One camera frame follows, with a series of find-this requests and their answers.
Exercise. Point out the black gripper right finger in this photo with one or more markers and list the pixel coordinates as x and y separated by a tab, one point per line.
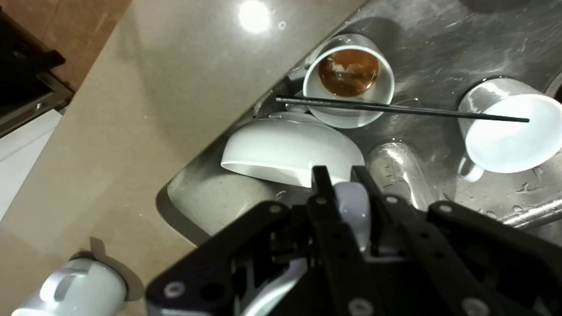
463	262

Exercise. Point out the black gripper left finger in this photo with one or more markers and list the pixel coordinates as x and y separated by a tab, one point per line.
300	258

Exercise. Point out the white mug in sink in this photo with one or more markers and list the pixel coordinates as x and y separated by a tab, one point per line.
507	146

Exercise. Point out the white cup with brown residue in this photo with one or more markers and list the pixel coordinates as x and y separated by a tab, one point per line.
351	67

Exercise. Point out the large white tilted plate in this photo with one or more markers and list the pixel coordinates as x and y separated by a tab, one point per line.
284	148

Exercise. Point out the clear blender jar black lid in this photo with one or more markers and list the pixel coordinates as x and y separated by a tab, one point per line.
398	170

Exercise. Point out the long black chopstick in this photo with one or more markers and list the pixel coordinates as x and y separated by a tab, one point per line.
395	109

